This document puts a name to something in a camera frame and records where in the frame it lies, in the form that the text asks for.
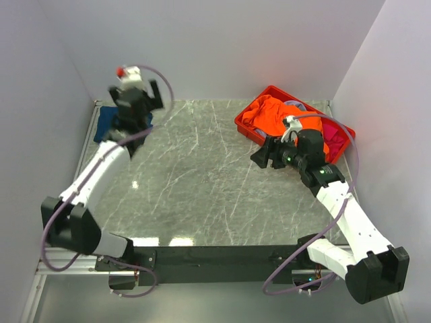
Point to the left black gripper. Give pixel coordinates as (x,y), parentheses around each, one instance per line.
(150,101)

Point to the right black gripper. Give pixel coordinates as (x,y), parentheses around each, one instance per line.
(261,156)

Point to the blue mickey t shirt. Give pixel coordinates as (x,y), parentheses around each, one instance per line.
(107,129)

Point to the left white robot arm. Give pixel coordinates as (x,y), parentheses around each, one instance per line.
(67,220)

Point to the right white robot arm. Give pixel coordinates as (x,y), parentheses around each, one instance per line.
(373,268)

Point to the orange t shirt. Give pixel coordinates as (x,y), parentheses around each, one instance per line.
(264,116)

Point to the red plastic bin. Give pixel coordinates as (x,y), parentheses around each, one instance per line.
(308,123)

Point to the lavender t shirt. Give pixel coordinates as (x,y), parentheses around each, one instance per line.
(297,104)

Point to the magenta t shirt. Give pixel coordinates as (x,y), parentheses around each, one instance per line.
(335,140)

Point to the black base beam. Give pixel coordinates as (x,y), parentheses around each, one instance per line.
(212,264)

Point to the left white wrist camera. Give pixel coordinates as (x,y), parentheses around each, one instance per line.
(130,77)

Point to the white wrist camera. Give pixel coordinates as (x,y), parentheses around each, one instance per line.
(130,77)
(293,127)

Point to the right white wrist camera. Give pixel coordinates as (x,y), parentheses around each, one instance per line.
(293,127)

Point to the aluminium rail frame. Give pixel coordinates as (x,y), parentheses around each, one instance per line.
(83,265)

